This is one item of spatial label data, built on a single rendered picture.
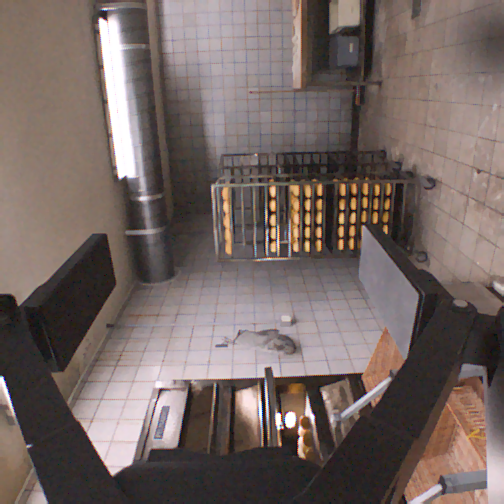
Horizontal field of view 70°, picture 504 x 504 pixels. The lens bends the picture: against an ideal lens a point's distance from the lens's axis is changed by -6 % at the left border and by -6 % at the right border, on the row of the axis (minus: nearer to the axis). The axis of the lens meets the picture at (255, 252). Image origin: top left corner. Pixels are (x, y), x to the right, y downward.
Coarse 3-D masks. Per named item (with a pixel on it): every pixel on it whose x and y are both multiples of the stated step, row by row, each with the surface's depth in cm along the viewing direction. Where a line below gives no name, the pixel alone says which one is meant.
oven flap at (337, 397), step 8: (336, 384) 223; (344, 384) 221; (328, 392) 220; (336, 392) 218; (344, 392) 215; (352, 392) 210; (328, 400) 215; (336, 400) 212; (344, 400) 210; (352, 400) 206; (328, 408) 210; (336, 408) 207; (344, 408) 205; (328, 416) 205; (352, 416) 198; (328, 424) 200; (344, 424) 196; (352, 424) 194; (344, 432) 191
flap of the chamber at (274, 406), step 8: (272, 376) 211; (272, 384) 205; (272, 392) 199; (272, 400) 194; (272, 408) 189; (272, 416) 184; (272, 424) 179; (272, 432) 175; (280, 432) 192; (280, 440) 183
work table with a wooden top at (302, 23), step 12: (300, 0) 371; (360, 0) 382; (300, 12) 376; (360, 12) 386; (300, 24) 381; (360, 24) 390; (300, 36) 385; (360, 36) 393; (300, 48) 390; (360, 48) 397; (300, 60) 395; (360, 60) 400; (300, 72) 399; (348, 72) 452; (360, 72) 403; (300, 84) 404; (312, 84) 406; (324, 84) 406; (336, 84) 406; (348, 84) 406; (360, 84) 406; (372, 84) 406
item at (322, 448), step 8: (312, 384) 224; (312, 392) 218; (312, 400) 212; (312, 408) 207; (312, 416) 204; (320, 416) 201; (320, 424) 196; (320, 432) 191; (320, 440) 186; (320, 448) 182; (320, 456) 179; (328, 456) 177; (320, 464) 179
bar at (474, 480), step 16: (464, 368) 144; (480, 368) 144; (384, 384) 146; (368, 400) 149; (336, 416) 153; (336, 432) 147; (448, 480) 101; (464, 480) 100; (480, 480) 99; (432, 496) 102
